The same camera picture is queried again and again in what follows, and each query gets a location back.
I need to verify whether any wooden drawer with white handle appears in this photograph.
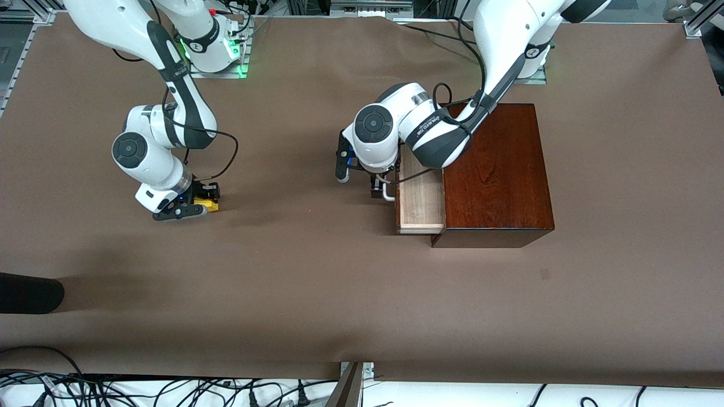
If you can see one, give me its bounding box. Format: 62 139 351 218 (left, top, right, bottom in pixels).
382 144 447 234

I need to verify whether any brown table cover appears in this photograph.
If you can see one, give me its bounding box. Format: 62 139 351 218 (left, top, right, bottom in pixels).
0 11 724 388

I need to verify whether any dark brown wooden cabinet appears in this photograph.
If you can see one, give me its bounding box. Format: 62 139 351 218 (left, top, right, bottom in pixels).
431 103 555 248

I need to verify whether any silver equipment box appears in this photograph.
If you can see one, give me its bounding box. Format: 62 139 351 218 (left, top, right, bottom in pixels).
330 0 413 18

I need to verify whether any black cylindrical object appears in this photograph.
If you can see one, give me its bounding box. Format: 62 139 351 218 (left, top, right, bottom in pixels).
0 272 64 314

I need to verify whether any white lower shelf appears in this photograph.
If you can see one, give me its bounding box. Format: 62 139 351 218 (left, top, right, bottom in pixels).
0 373 724 407

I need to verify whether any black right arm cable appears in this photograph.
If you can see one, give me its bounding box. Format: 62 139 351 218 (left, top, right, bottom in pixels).
163 85 239 183

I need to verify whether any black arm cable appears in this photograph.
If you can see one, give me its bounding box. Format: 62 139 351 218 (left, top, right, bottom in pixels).
163 85 239 183
433 0 493 139

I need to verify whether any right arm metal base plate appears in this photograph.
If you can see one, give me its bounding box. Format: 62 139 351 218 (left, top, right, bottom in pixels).
188 34 249 79

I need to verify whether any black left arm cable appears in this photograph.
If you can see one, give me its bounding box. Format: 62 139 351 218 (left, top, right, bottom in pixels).
433 0 493 139

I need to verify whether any long black table cable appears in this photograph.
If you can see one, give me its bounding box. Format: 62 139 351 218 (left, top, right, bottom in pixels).
396 23 480 46

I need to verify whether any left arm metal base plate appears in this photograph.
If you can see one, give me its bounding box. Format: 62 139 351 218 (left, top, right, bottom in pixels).
512 67 548 84

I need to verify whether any silver metal bracket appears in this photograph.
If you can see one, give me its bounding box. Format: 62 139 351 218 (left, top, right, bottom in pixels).
339 362 375 380

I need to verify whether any grey metal post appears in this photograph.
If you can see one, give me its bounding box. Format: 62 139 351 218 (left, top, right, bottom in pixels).
327 362 363 407

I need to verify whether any long aluminium frame rail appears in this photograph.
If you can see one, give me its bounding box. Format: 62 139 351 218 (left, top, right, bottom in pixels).
0 8 57 119

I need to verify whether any looping black floor cable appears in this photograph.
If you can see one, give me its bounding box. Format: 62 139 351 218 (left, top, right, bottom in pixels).
0 345 85 378

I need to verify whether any short aluminium frame profile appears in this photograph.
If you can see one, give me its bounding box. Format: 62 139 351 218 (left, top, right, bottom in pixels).
683 0 724 39

